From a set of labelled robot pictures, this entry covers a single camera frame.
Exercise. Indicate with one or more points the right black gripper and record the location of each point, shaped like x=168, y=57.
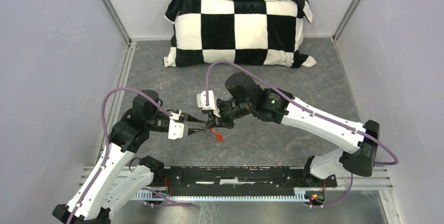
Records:
x=221, y=121

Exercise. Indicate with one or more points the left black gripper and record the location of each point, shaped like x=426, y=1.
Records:
x=189, y=118

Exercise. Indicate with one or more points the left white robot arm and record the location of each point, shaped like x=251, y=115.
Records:
x=98, y=200

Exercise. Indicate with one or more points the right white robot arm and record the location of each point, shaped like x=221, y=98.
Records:
x=355, y=152

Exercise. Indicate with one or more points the black and white checkered pillow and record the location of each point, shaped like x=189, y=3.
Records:
x=244, y=32

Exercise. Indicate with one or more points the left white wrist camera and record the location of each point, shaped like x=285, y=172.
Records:
x=177, y=128

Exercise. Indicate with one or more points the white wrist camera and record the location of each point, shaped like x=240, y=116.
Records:
x=177, y=128
x=207, y=102

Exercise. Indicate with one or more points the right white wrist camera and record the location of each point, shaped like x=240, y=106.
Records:
x=207, y=102

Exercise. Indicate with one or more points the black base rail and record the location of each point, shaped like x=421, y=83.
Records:
x=237, y=180

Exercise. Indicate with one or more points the white toothed cable duct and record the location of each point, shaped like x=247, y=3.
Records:
x=297, y=196

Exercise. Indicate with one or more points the left aluminium corner post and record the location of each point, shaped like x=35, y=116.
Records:
x=117, y=21

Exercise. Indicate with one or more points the aluminium corner post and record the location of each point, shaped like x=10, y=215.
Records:
x=345, y=19
x=117, y=21

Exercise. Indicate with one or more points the right aluminium corner post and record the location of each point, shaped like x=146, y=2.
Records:
x=345, y=19

